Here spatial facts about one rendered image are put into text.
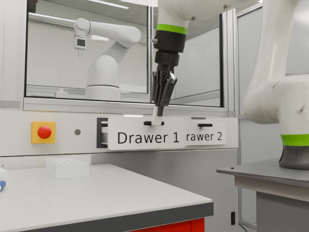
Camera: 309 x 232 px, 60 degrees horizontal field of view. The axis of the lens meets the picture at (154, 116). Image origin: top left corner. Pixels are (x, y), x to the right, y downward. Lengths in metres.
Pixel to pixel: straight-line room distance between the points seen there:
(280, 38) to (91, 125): 0.71
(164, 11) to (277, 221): 0.65
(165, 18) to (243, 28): 2.10
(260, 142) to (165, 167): 1.58
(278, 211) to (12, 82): 0.88
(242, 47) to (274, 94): 2.01
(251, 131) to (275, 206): 1.88
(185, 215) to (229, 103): 0.93
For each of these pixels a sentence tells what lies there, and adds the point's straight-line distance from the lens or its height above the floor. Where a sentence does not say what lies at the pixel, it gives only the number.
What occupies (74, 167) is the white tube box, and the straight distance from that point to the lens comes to 0.73.
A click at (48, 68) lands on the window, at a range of 1.02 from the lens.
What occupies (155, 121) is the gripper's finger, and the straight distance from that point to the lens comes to 0.87.
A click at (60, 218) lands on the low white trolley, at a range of 0.41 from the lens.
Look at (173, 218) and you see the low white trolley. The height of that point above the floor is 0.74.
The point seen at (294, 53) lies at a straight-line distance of 2.50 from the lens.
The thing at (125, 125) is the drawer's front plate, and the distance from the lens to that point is 0.89.
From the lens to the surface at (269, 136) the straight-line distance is 2.55.
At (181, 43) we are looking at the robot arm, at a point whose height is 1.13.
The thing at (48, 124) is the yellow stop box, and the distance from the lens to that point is 0.94.
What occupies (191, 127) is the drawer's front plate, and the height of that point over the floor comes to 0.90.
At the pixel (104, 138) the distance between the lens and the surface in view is 0.98.
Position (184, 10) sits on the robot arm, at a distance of 0.72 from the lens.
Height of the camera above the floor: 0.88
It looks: 3 degrees up
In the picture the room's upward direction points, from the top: straight up
